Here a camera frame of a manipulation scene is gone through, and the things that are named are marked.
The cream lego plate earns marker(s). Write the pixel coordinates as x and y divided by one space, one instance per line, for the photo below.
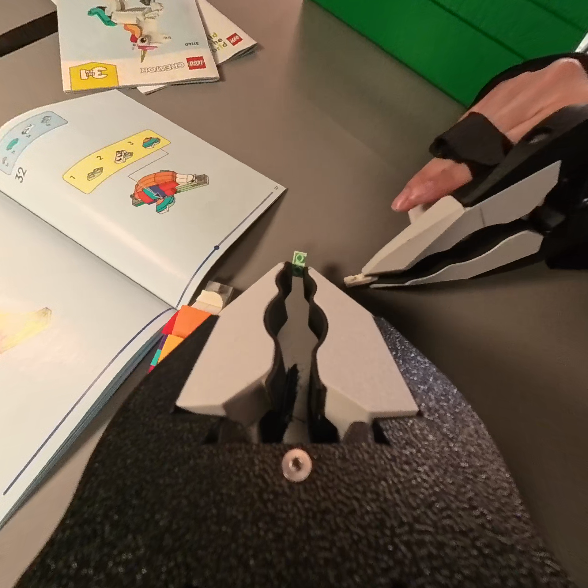
358 279

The person's right forearm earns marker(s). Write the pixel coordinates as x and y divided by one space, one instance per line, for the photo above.
494 80

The green plastic bin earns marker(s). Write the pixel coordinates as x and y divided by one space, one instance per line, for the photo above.
459 36

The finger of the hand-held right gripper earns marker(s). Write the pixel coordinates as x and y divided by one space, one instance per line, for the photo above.
505 250
441 234

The small white instruction booklet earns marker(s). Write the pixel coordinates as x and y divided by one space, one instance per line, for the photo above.
229 36

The orange red lego model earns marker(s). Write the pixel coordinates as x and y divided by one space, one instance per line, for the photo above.
188 321

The open lego instruction booklet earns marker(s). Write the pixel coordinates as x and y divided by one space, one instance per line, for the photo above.
115 206

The person's right hand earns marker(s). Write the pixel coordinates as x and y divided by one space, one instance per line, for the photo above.
528 92

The pale green lego piece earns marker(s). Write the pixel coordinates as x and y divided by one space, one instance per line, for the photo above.
300 259

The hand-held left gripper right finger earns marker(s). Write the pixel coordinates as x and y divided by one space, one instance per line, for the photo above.
367 367

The bird cover instruction booklet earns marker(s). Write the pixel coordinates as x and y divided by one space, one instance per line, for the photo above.
138 46

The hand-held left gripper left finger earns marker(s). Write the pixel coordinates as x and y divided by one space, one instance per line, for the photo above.
229 363

